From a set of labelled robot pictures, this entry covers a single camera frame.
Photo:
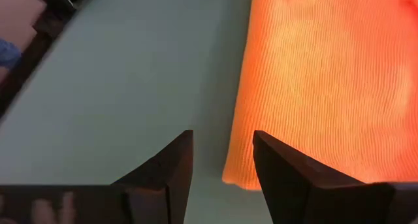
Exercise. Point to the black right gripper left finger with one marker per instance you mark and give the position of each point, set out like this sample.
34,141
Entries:
166,185

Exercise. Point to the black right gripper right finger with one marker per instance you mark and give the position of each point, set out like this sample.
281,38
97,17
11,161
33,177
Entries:
287,191

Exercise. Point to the orange microfiber towel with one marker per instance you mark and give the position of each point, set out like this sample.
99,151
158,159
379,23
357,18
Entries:
326,87

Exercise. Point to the person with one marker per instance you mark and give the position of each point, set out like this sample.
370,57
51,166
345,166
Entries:
8,54

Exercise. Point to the black table frame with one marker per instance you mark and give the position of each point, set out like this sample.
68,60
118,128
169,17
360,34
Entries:
32,57

